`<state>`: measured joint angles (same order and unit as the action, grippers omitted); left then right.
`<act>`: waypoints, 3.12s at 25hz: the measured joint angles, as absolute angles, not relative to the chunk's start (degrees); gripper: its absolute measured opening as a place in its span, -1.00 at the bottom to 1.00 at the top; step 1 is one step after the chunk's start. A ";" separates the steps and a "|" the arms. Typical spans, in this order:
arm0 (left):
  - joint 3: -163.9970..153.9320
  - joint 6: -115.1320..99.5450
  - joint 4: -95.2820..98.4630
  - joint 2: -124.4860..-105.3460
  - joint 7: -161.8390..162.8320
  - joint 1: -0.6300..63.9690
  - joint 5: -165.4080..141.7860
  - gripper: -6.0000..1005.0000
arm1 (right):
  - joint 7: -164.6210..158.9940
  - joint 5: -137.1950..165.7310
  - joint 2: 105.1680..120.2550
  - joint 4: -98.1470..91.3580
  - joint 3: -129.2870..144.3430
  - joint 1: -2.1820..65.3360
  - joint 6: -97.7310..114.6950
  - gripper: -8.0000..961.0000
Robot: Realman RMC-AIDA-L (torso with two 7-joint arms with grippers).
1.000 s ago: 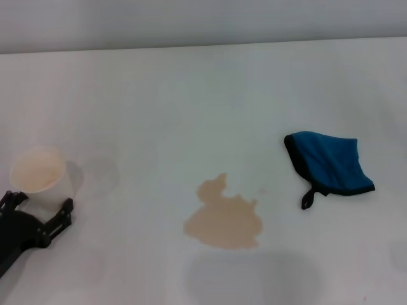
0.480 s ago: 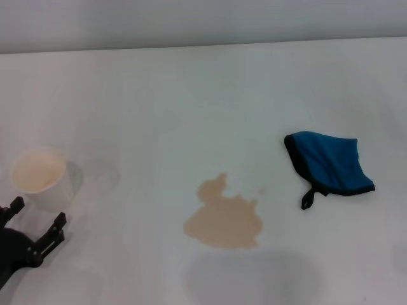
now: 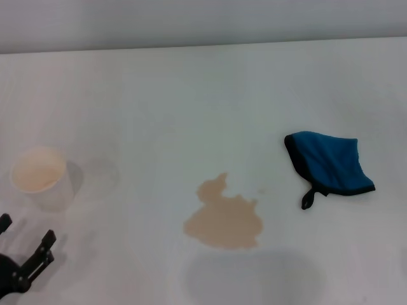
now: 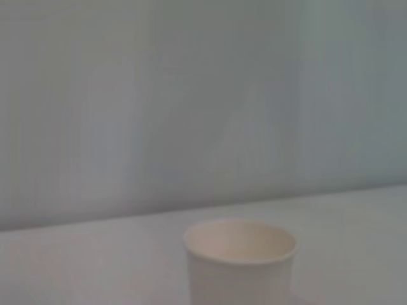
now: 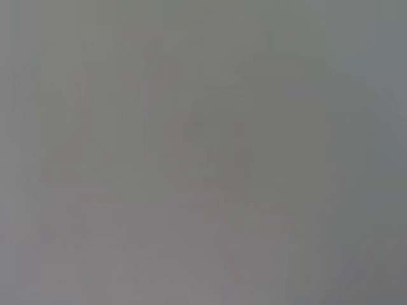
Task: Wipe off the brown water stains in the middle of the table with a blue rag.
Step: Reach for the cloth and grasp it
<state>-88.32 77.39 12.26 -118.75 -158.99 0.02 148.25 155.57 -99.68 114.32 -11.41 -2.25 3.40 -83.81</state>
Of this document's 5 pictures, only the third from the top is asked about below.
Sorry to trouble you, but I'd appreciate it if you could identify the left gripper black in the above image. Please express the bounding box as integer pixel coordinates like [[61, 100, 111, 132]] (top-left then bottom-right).
[[0, 213, 57, 295]]

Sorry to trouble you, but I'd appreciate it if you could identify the white paper cup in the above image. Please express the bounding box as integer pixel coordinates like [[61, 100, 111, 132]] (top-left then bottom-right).
[[10, 146, 77, 213]]

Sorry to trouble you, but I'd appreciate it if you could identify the blue rag with black trim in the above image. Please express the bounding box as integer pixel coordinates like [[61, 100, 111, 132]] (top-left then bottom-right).
[[284, 130, 377, 211]]

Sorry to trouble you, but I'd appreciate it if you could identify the brown water stain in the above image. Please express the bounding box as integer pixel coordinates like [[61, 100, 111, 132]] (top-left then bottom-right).
[[183, 172, 265, 251]]

